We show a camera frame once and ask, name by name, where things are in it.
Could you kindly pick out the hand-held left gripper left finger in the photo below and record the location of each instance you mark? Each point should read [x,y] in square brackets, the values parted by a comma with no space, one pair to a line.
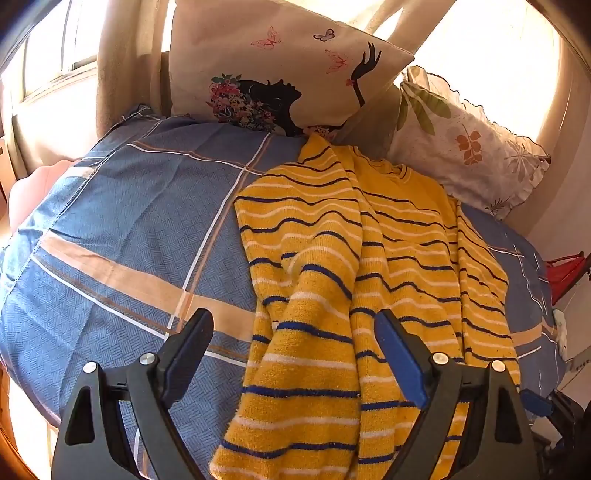
[180,369]

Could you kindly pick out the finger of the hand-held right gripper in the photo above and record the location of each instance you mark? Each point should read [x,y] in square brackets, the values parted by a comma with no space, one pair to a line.
[535,401]

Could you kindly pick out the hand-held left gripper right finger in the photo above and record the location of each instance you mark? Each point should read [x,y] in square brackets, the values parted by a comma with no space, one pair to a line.
[401,360]

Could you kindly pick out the yellow striped sweater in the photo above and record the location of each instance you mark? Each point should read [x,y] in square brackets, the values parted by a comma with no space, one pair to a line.
[323,230]

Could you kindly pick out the white power strip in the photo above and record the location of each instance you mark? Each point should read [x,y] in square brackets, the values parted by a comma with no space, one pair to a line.
[561,330]

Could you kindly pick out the red plastic bag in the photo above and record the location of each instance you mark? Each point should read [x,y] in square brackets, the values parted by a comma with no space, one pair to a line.
[561,277]

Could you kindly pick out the blue plaid bed sheet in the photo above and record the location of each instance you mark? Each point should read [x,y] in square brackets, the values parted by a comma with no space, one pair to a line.
[115,230]

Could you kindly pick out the leaf print ruffled pillow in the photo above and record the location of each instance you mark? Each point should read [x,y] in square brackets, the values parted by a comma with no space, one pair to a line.
[461,152]

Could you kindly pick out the pink cloth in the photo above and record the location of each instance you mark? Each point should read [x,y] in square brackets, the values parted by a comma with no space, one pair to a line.
[41,184]

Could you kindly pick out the beige curtain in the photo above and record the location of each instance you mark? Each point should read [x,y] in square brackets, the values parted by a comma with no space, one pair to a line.
[565,138]
[124,69]
[383,18]

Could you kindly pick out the woman silhouette print pillow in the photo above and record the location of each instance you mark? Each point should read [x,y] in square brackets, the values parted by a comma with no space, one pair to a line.
[277,55]

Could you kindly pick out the window frame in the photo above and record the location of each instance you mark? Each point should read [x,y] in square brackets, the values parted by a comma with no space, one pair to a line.
[69,46]

